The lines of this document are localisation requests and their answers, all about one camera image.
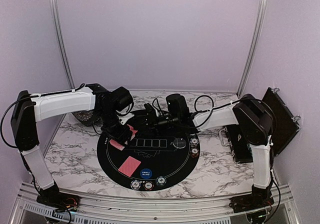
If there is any round black poker mat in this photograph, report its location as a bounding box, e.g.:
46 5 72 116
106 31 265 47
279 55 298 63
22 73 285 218
97 110 200 192

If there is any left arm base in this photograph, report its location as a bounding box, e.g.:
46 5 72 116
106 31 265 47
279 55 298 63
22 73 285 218
36 183 80 212

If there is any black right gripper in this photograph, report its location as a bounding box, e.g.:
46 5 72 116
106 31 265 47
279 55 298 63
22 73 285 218
134 111 181 137

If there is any black poker chip case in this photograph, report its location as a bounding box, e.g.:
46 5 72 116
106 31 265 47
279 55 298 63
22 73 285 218
223 87 300 164

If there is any black dealer button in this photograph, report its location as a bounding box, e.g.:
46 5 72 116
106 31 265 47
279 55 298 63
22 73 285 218
172 138 187 149

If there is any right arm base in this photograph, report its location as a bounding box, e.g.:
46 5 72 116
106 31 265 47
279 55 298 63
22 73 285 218
229 193 275 213

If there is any blue small blind button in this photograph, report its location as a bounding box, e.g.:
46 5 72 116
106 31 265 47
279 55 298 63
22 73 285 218
140 168 153 180

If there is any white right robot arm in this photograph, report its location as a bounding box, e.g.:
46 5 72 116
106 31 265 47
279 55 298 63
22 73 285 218
139 93 276 208

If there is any red playing card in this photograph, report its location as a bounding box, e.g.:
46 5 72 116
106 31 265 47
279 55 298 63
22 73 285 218
127 124 138 141
118 156 141 177

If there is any red playing card deck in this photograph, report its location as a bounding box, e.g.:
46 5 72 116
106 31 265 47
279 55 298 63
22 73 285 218
109 139 125 151

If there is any black floral patterned pouch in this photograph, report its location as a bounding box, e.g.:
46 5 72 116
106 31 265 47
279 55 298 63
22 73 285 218
72 110 97 127

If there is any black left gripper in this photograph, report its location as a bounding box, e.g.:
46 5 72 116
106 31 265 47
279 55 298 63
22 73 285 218
97 108 133 148

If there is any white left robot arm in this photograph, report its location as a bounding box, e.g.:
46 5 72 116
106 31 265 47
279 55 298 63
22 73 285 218
10 83 134 207

